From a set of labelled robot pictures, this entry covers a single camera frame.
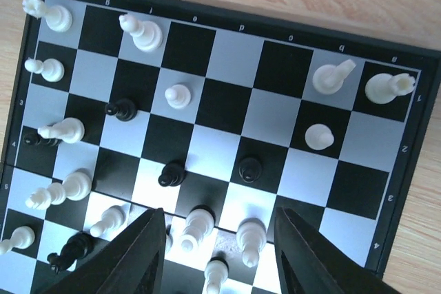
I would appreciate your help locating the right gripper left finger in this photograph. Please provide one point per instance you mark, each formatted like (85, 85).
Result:
(131, 263)

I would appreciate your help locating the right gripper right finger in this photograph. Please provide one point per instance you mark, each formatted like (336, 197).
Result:
(308, 263)

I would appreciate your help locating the white king tall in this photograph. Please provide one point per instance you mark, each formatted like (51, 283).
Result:
(251, 238)

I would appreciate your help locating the white bishop tall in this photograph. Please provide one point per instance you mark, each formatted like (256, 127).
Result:
(198, 224)

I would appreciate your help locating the white queen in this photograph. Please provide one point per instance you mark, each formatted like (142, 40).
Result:
(75, 187)

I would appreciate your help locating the black pawn e3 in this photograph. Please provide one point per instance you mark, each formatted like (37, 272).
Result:
(172, 175)

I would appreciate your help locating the black pawn c3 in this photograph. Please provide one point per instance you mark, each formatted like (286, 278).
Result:
(250, 169)

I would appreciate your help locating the white pawn b2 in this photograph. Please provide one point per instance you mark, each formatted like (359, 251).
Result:
(319, 137)

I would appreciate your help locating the black pawn f3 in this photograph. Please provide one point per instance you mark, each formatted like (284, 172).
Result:
(123, 109)

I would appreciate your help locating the black pawn h4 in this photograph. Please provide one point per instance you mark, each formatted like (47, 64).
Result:
(34, 139)

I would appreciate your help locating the black and silver chessboard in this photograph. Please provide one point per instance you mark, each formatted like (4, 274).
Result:
(250, 78)

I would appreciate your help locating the white pawn e2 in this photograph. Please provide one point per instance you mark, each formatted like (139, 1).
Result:
(178, 96)

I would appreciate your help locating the white knight b1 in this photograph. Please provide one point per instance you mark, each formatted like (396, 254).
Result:
(328, 79)

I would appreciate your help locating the white rook corner a1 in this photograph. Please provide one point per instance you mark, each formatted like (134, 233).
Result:
(384, 88)

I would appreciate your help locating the white pawn h2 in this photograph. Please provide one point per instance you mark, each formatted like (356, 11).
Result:
(51, 70)

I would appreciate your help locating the white bishop f1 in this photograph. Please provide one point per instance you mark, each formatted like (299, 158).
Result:
(147, 36)

